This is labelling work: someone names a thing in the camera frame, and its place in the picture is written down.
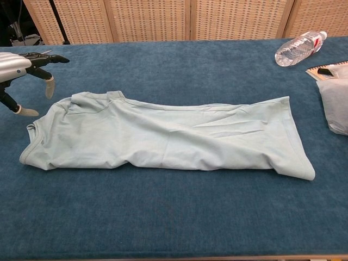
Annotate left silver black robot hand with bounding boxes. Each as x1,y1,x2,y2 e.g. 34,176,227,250
0,51,70,117

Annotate light green t-shirt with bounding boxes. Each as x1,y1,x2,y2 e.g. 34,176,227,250
19,91,316,182

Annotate black tripod stand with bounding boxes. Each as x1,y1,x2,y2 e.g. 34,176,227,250
48,0,72,45

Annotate wooden rattan folding screen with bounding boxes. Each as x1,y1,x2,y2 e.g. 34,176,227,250
23,0,348,46

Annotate blue table cover cloth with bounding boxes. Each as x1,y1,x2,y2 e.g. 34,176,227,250
0,38,348,259

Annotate clear plastic water bottle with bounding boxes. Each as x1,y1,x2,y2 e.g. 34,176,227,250
274,30,328,67

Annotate brown spiral notebook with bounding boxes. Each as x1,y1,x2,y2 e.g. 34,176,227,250
304,60,348,82

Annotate frosted bag with QR label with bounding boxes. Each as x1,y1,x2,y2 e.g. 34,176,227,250
316,77,348,136

